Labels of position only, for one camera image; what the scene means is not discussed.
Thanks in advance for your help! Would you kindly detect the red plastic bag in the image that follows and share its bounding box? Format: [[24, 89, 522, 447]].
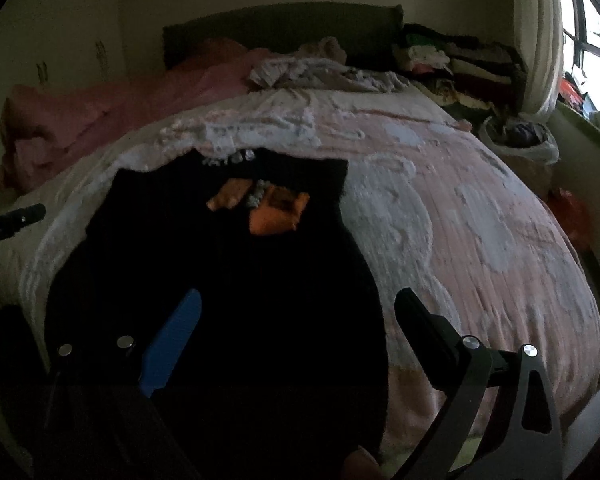
[[550, 187, 593, 256]]

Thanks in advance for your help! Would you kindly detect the pink quilt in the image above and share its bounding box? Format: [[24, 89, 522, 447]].
[[0, 37, 276, 193]]

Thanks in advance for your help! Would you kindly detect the beige crumpled garment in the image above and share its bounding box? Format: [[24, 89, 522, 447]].
[[300, 36, 351, 63]]

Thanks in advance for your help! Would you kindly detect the black sweater with orange cuffs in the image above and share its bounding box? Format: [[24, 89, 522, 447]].
[[45, 147, 393, 480]]

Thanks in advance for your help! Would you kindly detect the dark headboard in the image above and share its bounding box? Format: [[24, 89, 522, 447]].
[[162, 4, 405, 68]]

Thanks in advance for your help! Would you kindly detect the stack of folded clothes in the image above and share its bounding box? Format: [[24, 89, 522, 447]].
[[392, 22, 528, 111]]

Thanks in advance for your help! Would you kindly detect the brown box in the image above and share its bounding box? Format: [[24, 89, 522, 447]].
[[505, 155, 553, 198]]

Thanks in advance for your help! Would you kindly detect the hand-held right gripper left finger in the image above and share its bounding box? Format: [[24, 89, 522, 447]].
[[32, 288, 202, 480]]

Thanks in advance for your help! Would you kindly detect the pink and white blanket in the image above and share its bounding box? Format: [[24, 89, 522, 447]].
[[0, 87, 600, 461]]

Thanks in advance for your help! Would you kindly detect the plastic bag of clothes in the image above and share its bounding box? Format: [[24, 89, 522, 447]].
[[479, 115, 561, 166]]

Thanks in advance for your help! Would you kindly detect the white curtain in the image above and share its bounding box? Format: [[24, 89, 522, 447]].
[[510, 0, 566, 121]]

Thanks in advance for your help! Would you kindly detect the windowsill clutter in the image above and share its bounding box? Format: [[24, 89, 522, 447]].
[[560, 65, 600, 133]]

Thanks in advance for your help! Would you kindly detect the green windowsill cover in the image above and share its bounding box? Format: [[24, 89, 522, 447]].
[[555, 100, 600, 156]]

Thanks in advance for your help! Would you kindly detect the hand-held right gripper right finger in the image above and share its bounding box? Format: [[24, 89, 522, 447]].
[[395, 287, 566, 480]]

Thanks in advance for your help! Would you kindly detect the floral crumpled cloth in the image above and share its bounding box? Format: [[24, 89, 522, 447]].
[[247, 55, 411, 93]]

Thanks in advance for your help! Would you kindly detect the person's right hand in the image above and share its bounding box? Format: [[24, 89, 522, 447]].
[[342, 447, 386, 480]]

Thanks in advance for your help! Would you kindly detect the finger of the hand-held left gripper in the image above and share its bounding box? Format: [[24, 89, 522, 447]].
[[0, 203, 47, 243]]

